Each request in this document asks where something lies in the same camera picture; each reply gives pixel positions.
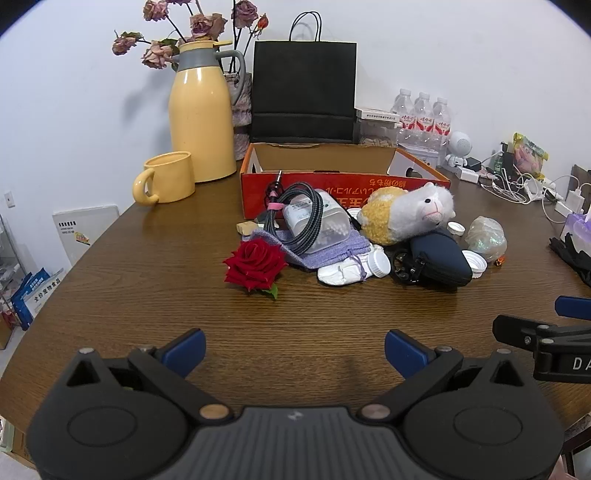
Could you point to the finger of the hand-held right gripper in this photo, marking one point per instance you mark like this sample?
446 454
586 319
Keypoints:
512 330
575 308

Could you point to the colourful snack packet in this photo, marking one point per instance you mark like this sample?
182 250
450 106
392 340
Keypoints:
530 154

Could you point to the clear plastic food container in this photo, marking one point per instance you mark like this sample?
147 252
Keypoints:
376 134

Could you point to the white ridged jar lid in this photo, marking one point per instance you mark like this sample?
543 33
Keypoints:
475 264

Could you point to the black upright object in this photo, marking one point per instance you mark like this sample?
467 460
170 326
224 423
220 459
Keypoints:
507 157

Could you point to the white charger block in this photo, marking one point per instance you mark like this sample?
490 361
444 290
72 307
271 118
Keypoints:
468 174

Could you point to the white panel board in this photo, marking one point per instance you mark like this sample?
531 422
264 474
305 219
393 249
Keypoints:
83 235

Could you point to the white plug adapter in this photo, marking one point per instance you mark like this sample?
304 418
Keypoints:
570 203

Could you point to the white wall socket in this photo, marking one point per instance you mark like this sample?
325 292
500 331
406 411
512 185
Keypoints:
9 197

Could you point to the black power adapter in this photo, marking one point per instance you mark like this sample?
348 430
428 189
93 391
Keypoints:
474 162

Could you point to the yellow ceramic mug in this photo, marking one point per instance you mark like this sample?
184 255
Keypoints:
168 177

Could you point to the white robot speaker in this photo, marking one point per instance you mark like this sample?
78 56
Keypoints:
458 147

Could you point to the clear water bottle red label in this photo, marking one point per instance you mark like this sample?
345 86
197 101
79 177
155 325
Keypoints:
401 108
422 115
441 120

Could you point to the black paper bag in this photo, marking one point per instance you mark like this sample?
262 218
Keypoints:
302 87

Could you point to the white bottle cap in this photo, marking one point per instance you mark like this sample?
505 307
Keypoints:
379 264
456 228

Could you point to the white and yellow plush toy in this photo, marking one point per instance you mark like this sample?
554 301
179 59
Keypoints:
406 210

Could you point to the flat white box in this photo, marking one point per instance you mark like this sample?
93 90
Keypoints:
376 113

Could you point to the pinkish glass vase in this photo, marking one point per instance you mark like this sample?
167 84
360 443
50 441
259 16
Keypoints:
241 115

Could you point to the red cardboard box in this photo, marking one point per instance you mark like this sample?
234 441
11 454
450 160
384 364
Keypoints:
364 184

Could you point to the iridescent plastic wad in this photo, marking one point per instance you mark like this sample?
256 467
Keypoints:
485 235

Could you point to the blue printed boxes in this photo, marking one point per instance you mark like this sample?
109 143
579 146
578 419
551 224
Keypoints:
34 295

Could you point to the yellow thermos jug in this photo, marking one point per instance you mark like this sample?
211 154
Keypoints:
201 120

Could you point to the clear cotton swab container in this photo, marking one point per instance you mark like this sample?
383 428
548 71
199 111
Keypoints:
328 221

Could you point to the navy zip pouch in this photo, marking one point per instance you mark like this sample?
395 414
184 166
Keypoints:
441 258

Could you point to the small tan block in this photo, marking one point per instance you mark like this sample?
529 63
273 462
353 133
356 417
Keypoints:
245 228

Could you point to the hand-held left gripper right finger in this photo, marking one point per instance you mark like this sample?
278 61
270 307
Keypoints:
406 353

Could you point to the red artificial rose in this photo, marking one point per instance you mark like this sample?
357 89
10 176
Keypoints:
254 263

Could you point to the black glove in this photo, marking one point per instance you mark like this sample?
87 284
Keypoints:
575 258

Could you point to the purple knitted pouch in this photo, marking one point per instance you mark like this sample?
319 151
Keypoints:
318 258

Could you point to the dried rose bouquet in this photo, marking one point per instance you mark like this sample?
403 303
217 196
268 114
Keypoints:
159 50

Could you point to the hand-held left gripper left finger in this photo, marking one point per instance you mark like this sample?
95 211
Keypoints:
183 351

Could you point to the purple tissue pack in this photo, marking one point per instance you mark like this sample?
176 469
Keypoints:
579 225

